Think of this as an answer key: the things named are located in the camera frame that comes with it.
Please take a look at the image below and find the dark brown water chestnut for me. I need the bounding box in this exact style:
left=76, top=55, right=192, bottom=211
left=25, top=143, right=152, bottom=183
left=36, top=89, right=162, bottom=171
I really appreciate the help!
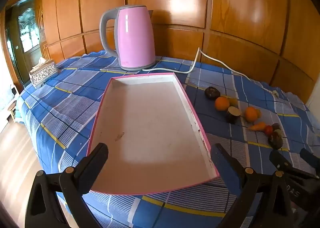
left=268, top=129, right=284, bottom=150
left=205, top=87, right=221, bottom=100

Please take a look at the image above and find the orange tangerine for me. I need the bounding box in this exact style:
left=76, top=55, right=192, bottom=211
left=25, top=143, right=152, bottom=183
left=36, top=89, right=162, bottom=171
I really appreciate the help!
left=214, top=96, right=230, bottom=112
left=245, top=106, right=258, bottom=122

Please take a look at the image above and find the pink-edged shallow cardboard box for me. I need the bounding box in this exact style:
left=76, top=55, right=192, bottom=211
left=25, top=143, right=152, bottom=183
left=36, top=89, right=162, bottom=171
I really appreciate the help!
left=86, top=72, right=220, bottom=196

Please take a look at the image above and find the dark-skinned cut cylinder piece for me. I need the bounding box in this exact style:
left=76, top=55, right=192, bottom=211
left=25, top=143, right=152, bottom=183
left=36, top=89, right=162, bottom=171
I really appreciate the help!
left=226, top=106, right=242, bottom=125

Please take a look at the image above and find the silver ornate tissue box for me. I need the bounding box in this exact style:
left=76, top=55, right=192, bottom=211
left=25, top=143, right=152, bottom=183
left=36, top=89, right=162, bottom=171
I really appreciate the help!
left=29, top=60, right=58, bottom=90

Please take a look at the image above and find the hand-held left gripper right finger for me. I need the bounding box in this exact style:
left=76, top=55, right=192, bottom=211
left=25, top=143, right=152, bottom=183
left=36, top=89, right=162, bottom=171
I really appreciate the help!
left=210, top=143, right=295, bottom=228

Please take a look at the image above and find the white power cable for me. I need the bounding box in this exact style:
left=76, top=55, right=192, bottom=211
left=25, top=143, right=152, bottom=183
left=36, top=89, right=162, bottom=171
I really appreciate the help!
left=142, top=47, right=275, bottom=93

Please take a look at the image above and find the wooden door with glass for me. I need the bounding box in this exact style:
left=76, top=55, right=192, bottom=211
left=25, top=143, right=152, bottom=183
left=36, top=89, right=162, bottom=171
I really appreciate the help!
left=5, top=0, right=45, bottom=86

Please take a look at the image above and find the pink electric kettle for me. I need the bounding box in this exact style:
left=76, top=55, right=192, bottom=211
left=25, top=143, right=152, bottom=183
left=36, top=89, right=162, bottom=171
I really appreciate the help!
left=99, top=5, right=156, bottom=72

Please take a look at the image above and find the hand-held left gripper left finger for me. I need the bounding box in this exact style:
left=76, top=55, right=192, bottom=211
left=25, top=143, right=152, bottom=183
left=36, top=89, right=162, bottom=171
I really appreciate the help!
left=24, top=142, right=109, bottom=228

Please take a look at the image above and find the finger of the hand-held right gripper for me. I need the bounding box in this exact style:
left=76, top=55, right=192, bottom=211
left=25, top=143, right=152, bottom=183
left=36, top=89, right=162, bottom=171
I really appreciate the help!
left=300, top=148, right=320, bottom=171
left=269, top=149, right=317, bottom=181

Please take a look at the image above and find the orange carrot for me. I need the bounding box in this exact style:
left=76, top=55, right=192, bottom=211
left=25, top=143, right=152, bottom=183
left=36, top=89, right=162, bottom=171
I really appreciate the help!
left=248, top=122, right=267, bottom=131

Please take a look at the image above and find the small wooden stool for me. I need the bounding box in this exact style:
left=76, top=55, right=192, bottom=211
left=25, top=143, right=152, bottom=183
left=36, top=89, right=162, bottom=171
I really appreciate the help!
left=7, top=100, right=17, bottom=120

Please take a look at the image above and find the blue plaid tablecloth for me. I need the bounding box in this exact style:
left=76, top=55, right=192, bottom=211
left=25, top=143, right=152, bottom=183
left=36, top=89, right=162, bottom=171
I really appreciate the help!
left=15, top=49, right=320, bottom=228

